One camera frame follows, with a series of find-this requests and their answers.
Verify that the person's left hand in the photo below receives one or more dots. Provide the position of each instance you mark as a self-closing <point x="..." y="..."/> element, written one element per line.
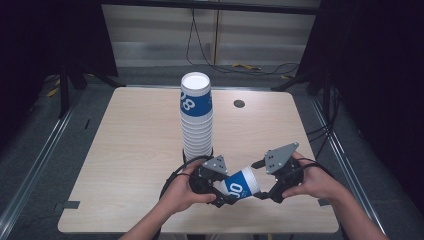
<point x="180" y="196"/>

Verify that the black metal stand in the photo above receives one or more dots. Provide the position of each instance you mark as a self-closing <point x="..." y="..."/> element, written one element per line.
<point x="300" y="81"/>
<point x="65" y="90"/>

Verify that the round dark table cap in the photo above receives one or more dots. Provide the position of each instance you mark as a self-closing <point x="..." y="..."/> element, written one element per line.
<point x="239" y="103"/>

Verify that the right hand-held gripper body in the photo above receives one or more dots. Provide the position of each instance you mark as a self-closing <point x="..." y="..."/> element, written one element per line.
<point x="280" y="158"/>

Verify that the metal floor rail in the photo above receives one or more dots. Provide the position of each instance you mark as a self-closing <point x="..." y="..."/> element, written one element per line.
<point x="343" y="160"/>
<point x="36" y="166"/>

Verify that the yellow tape piece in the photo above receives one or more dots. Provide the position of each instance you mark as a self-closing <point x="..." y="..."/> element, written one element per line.
<point x="52" y="92"/>
<point x="246" y="66"/>

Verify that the person's right hand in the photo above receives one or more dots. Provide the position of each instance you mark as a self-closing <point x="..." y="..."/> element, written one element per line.
<point x="320" y="185"/>

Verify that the blue and white paper cup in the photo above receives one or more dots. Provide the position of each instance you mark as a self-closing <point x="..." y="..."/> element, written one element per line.
<point x="240" y="185"/>

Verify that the cup holder with wooden base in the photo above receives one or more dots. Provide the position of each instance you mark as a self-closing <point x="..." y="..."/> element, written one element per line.
<point x="185" y="154"/>

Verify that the dark curtain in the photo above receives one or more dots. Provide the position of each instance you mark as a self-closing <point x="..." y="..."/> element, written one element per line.
<point x="376" y="83"/>
<point x="40" y="43"/>

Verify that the black overhead beam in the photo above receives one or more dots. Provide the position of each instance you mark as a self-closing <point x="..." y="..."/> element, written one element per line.
<point x="213" y="6"/>

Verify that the stack of paper cups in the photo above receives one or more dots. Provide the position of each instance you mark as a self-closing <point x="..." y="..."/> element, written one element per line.
<point x="196" y="116"/>

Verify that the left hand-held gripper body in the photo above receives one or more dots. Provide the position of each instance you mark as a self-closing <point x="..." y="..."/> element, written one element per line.
<point x="215" y="165"/>

